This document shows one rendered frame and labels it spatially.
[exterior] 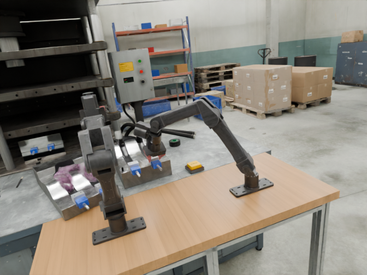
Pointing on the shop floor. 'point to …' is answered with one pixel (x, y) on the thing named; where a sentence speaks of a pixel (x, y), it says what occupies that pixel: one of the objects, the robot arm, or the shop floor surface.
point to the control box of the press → (132, 79)
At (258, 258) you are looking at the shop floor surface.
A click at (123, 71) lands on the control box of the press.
